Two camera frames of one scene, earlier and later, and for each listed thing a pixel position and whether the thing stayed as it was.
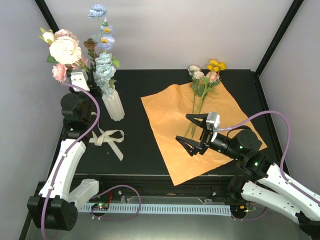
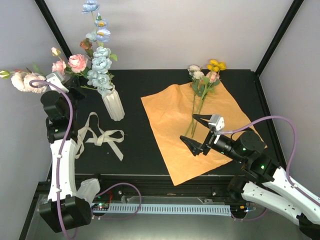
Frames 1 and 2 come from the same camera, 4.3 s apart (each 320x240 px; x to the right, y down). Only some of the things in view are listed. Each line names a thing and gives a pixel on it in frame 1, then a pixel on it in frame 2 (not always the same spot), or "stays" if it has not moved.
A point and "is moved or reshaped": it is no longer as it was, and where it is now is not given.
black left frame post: x=47 y=15 stays
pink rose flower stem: x=60 y=71 stays
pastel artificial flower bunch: x=201 y=83 stays
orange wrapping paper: x=166 y=109 stays
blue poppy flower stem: x=99 y=11 is moved or reshaped
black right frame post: x=295 y=8 stays
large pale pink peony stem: x=64 y=47 -> x=23 y=81
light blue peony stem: x=104 y=71 is moved or reshaped
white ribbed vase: x=113 y=104 stays
